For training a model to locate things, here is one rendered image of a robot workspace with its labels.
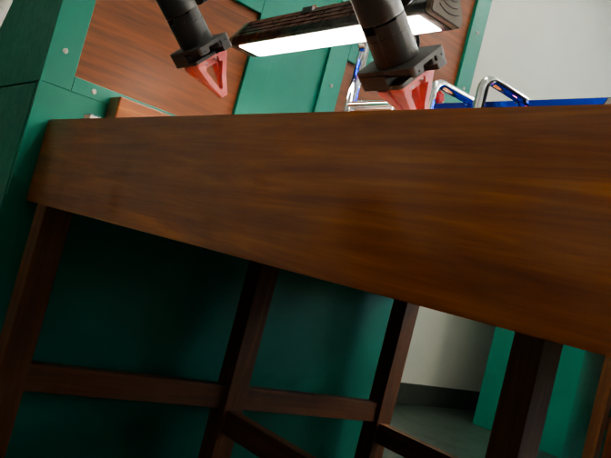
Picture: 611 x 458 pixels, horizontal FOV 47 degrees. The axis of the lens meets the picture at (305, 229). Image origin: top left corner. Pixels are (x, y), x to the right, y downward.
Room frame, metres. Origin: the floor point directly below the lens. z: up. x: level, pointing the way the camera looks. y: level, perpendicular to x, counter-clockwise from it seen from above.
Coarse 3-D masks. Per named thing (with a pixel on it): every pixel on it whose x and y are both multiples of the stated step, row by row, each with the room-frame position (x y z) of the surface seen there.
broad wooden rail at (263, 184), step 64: (64, 128) 1.44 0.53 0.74; (128, 128) 1.19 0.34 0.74; (192, 128) 1.01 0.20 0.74; (256, 128) 0.88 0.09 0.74; (320, 128) 0.78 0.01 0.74; (384, 128) 0.70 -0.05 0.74; (448, 128) 0.64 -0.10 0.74; (512, 128) 0.58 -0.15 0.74; (576, 128) 0.54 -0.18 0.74; (64, 192) 1.36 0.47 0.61; (128, 192) 1.13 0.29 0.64; (192, 192) 0.98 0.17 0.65; (256, 192) 0.85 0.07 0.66; (320, 192) 0.76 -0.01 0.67; (384, 192) 0.68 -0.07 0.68; (448, 192) 0.62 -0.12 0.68; (512, 192) 0.57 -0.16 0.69; (576, 192) 0.53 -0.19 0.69; (256, 256) 0.83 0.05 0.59; (320, 256) 0.74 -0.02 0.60; (384, 256) 0.67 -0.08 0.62; (448, 256) 0.61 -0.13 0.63; (512, 256) 0.56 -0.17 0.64; (576, 256) 0.52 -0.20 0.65; (512, 320) 0.55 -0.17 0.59; (576, 320) 0.51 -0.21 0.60
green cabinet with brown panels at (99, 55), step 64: (64, 0) 1.51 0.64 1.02; (128, 0) 1.60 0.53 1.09; (256, 0) 1.79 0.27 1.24; (320, 0) 1.93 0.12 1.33; (0, 64) 1.80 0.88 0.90; (64, 64) 1.53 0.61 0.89; (128, 64) 1.63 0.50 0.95; (256, 64) 1.83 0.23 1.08; (320, 64) 1.96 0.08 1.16; (448, 64) 2.29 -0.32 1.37
